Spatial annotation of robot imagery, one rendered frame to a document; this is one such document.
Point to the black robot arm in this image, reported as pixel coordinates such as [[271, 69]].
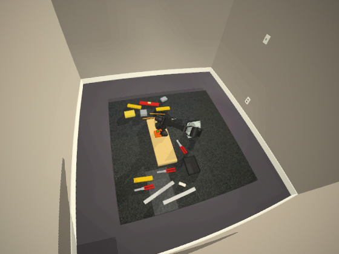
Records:
[[166, 121]]

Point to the long pale grey flat bar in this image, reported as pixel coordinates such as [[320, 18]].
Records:
[[158, 192], [179, 195]]

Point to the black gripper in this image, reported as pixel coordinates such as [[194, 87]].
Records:
[[163, 133]]

